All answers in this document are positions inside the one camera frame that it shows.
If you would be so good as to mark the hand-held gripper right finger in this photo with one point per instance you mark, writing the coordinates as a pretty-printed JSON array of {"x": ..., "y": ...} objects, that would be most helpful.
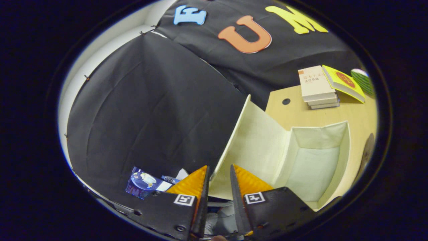
[{"x": 238, "y": 207}]

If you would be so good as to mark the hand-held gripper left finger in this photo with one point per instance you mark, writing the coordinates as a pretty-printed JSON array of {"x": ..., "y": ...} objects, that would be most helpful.
[{"x": 202, "y": 214}]

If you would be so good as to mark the cream fabric storage box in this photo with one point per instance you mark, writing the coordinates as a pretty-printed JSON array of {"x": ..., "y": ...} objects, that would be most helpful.
[{"x": 311, "y": 167}]

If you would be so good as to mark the brown felt shoe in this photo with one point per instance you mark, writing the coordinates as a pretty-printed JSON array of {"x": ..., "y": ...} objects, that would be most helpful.
[{"x": 367, "y": 152}]

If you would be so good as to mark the person's grey clothing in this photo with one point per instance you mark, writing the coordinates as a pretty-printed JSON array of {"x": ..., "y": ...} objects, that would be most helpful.
[{"x": 222, "y": 217}]

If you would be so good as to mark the white paper sheet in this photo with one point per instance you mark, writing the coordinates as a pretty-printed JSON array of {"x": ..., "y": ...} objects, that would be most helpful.
[{"x": 182, "y": 174}]

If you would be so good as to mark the small blue packet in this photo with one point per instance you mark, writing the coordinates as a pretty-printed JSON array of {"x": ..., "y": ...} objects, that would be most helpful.
[{"x": 170, "y": 179}]

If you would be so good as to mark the blue printed package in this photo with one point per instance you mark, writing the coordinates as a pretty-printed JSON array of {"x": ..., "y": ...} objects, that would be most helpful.
[{"x": 142, "y": 182}]

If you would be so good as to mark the pale book blue cover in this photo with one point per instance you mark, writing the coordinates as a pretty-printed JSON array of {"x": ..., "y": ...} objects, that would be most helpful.
[{"x": 324, "y": 106}]

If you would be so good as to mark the thin pale book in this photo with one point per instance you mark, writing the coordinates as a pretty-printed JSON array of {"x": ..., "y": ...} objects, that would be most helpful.
[{"x": 322, "y": 101}]

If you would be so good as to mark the beige cover book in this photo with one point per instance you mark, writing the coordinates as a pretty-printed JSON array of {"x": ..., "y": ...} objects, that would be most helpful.
[{"x": 314, "y": 83}]

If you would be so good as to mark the yellow book red label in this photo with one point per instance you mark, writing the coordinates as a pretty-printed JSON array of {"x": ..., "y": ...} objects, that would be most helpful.
[{"x": 344, "y": 82}]

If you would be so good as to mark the green striped watermelon toy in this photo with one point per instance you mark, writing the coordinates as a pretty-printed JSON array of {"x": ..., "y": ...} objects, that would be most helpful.
[{"x": 364, "y": 82}]

